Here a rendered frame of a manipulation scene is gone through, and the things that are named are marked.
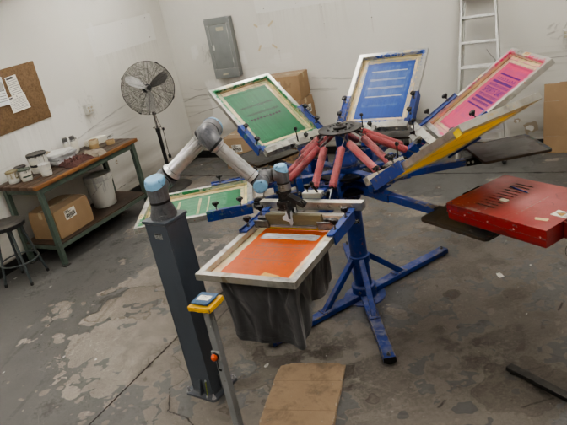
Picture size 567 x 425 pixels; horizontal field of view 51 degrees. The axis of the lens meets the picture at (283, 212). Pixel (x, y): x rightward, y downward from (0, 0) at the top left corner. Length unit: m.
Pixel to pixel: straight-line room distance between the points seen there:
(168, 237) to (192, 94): 5.51
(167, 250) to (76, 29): 4.52
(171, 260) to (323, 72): 4.68
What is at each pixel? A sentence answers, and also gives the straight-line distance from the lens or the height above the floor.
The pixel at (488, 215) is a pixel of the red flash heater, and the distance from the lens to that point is 3.00.
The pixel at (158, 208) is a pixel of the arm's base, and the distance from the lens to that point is 3.35.
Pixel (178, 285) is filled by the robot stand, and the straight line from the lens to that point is 3.50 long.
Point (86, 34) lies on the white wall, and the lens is 7.61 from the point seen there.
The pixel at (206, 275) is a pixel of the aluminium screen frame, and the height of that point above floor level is 0.99.
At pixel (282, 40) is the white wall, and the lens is 7.79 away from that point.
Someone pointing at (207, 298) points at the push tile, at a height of 0.97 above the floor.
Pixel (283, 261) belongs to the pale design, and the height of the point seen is 0.95.
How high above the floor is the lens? 2.35
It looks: 22 degrees down
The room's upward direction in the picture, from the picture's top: 11 degrees counter-clockwise
